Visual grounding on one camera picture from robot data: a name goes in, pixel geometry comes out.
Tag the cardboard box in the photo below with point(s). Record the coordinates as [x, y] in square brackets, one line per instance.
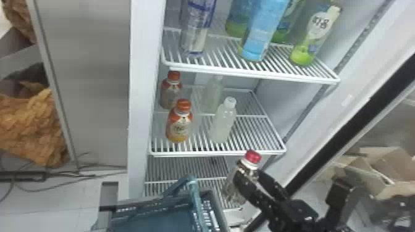
[373, 168]

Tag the clear bottle with blue label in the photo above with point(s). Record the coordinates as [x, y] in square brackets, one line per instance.
[195, 26]

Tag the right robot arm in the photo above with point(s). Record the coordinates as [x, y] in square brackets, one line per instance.
[329, 227]

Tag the brown paper sack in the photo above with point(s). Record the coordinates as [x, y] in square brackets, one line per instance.
[19, 16]
[29, 129]

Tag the clear bottle with red cap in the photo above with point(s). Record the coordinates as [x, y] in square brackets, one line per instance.
[249, 162]

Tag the green bottle with white label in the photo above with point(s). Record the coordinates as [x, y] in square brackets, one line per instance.
[313, 35]

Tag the fridge door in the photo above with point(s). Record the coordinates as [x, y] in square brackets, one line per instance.
[356, 126]

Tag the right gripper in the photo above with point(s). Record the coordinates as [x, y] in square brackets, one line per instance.
[288, 215]

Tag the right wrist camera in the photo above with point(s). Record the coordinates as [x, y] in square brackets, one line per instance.
[338, 199]

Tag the clear bottle with white cap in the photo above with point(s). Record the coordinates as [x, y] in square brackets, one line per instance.
[213, 94]
[223, 121]

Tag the orange bottle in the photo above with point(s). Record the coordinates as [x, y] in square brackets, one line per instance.
[170, 92]
[179, 124]

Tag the white fridge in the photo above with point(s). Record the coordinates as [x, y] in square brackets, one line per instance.
[97, 81]

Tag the blue basket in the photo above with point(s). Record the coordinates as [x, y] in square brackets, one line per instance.
[162, 217]

